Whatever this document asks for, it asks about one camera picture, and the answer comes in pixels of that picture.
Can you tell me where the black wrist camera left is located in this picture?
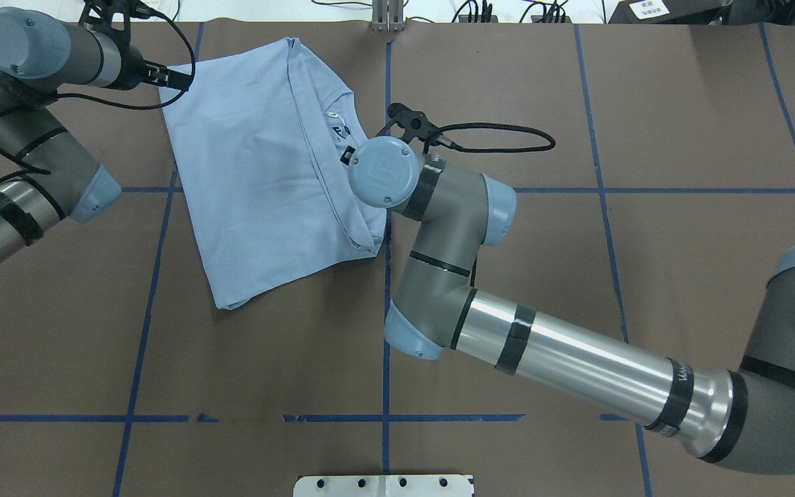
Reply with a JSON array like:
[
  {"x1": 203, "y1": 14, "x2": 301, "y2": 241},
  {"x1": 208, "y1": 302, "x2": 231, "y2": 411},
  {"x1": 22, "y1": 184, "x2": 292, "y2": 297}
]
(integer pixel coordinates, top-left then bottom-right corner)
[{"x1": 79, "y1": 1, "x2": 159, "y2": 28}]

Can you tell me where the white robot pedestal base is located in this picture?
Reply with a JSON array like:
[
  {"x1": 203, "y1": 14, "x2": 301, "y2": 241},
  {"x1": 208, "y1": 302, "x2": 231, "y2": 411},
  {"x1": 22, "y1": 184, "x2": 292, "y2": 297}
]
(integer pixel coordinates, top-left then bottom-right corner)
[{"x1": 293, "y1": 473, "x2": 476, "y2": 496}]

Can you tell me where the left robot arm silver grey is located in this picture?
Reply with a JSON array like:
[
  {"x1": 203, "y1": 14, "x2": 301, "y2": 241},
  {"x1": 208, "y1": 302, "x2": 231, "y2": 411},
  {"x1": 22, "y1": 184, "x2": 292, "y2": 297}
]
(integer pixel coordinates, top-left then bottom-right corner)
[{"x1": 0, "y1": 1, "x2": 195, "y2": 263}]

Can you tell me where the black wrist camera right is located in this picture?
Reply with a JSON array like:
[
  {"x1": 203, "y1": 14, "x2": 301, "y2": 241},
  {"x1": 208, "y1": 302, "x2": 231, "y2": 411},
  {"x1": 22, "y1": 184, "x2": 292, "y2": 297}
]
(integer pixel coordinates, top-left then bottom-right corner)
[{"x1": 375, "y1": 103, "x2": 442, "y2": 146}]

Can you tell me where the light blue t-shirt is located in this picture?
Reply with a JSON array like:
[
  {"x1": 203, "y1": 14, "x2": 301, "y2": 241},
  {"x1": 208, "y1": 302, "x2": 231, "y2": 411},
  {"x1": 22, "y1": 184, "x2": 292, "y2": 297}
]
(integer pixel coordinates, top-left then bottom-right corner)
[{"x1": 163, "y1": 37, "x2": 386, "y2": 309}]

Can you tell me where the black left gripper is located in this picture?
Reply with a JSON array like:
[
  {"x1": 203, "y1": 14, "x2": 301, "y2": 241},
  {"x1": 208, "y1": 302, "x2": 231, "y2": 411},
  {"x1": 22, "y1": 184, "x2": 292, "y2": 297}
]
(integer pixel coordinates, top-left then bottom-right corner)
[{"x1": 141, "y1": 61, "x2": 190, "y2": 92}]

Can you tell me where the aluminium frame post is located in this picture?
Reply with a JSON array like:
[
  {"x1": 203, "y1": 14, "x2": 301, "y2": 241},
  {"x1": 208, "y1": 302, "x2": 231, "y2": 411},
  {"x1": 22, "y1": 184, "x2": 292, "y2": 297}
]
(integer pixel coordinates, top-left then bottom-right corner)
[{"x1": 370, "y1": 0, "x2": 406, "y2": 32}]

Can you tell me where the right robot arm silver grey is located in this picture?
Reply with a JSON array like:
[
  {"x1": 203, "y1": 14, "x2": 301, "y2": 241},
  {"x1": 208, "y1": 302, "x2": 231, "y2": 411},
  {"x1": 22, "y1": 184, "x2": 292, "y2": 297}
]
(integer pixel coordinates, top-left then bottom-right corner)
[{"x1": 341, "y1": 136, "x2": 795, "y2": 475}]

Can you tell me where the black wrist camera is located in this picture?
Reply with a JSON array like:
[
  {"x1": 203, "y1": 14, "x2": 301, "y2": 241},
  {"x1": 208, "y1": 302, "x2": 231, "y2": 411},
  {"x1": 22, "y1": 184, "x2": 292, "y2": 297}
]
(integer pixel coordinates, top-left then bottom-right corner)
[
  {"x1": 79, "y1": 1, "x2": 159, "y2": 28},
  {"x1": 375, "y1": 103, "x2": 442, "y2": 146}
]

